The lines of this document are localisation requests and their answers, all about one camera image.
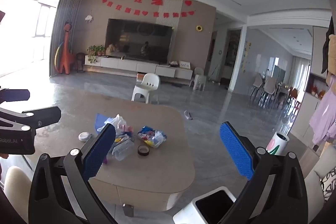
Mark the blue plastic bag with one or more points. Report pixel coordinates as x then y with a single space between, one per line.
101 121

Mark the grey stacked stools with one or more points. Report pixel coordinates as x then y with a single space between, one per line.
198 80

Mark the orange dinosaur toy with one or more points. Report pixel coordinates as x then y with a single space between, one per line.
65 53

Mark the sunflower wall decoration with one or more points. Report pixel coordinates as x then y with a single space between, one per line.
199 28

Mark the white side cabinet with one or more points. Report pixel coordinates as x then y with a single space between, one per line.
301 129

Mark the beige sofa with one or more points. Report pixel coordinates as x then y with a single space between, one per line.
314 169

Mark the large black television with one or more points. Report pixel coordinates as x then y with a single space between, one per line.
138 40

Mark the black tape roll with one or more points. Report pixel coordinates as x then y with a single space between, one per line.
143 150

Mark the red paper banner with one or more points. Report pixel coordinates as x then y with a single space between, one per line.
163 9

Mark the white plastic bag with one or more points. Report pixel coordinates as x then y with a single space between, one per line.
118 122

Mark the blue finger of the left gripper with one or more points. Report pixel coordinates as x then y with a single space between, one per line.
14 95
29 120

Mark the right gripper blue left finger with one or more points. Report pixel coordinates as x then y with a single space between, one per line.
60 191

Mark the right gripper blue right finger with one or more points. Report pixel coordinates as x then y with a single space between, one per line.
275 191

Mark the white framed sign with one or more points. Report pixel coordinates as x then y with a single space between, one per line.
184 64

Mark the green potted plant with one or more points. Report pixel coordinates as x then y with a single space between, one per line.
95 51

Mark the cloud wall decoration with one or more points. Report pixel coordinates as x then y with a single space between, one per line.
89 18

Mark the grey curtain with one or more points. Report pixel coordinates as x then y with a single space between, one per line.
62 37

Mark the blue white snack bag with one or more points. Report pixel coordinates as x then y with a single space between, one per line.
153 138

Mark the white tv cabinet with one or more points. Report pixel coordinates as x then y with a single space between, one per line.
131 68

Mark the purple slipper on floor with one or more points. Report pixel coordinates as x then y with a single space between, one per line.
187 115

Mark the white square trash bin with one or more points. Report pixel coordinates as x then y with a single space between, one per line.
207 208

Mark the pink hanging clothes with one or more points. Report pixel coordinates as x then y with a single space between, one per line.
322 121

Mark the white plastic kid chair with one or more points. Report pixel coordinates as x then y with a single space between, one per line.
148 88

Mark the pink carton box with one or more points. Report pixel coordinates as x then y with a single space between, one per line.
125 129

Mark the tulip pattern round bin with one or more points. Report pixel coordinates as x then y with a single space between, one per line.
277 144

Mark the dining table with chairs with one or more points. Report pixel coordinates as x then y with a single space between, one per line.
272 92

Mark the black white floral pillow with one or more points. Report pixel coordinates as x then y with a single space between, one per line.
328 184

